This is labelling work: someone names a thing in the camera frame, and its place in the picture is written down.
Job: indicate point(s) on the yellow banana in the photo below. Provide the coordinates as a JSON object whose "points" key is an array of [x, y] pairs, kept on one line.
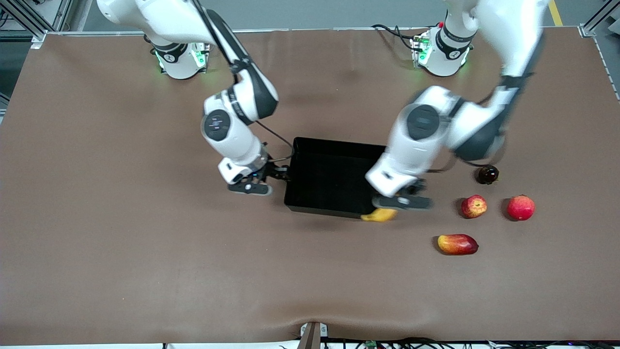
{"points": [[380, 215]]}

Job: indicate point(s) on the black plastic box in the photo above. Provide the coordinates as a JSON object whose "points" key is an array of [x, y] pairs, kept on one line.
{"points": [[329, 179]]}

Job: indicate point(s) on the red yellow apple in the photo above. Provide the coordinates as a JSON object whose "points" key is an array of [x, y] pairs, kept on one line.
{"points": [[473, 207]]}

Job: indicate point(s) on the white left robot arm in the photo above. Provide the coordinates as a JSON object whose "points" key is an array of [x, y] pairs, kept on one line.
{"points": [[421, 145]]}

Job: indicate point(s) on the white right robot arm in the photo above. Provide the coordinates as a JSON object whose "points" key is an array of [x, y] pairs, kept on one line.
{"points": [[232, 135]]}

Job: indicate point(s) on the red yellow mango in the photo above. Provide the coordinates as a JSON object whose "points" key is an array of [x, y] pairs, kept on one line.
{"points": [[457, 244]]}

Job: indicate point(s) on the dark purple mangosteen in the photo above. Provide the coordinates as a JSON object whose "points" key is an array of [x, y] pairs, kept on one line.
{"points": [[487, 175]]}

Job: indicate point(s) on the brown table mat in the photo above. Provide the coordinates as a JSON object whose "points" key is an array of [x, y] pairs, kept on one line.
{"points": [[145, 242]]}

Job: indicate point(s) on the aluminium frame post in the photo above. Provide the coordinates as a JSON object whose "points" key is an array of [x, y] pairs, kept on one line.
{"points": [[593, 23], [29, 20]]}

